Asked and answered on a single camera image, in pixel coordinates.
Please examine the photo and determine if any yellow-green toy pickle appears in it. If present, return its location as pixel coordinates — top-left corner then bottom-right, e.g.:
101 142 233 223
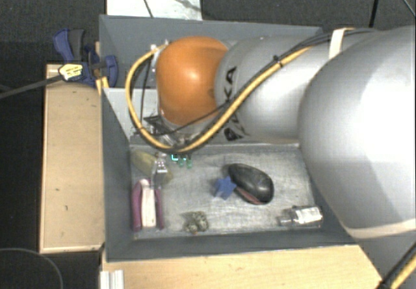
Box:
131 149 174 185

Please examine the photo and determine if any grey-green lumpy toy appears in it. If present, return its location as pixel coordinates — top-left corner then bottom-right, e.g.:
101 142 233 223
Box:
180 210 210 234

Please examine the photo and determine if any blue star-shaped block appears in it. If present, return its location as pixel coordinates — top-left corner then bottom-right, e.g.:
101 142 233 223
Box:
213 176 237 201

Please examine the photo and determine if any grey metal bin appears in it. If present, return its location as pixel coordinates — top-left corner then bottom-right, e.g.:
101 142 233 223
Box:
98 14 360 262

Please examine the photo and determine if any pale wood flat board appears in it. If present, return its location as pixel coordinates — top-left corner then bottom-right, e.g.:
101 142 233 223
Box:
39 63 106 254

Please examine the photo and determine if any black computer mouse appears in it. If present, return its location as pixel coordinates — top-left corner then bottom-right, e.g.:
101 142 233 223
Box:
227 163 275 206

